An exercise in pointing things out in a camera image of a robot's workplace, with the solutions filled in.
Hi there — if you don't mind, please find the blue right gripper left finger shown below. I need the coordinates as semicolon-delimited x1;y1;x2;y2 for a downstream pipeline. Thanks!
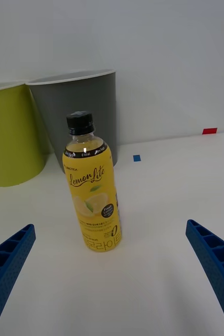
0;223;37;336

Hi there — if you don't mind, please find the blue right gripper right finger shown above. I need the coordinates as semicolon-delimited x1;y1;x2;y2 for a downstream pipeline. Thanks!
185;219;224;336

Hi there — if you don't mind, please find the yellow label plastic bottle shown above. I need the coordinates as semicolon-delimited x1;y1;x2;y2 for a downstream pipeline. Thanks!
62;110;123;253

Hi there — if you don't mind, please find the yellow-green plastic waste bin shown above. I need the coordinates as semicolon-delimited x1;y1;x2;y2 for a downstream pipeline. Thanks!
0;80;54;188

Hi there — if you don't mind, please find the grey plastic waste bin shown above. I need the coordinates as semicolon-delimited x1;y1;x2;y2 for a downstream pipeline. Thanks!
25;68;119;174

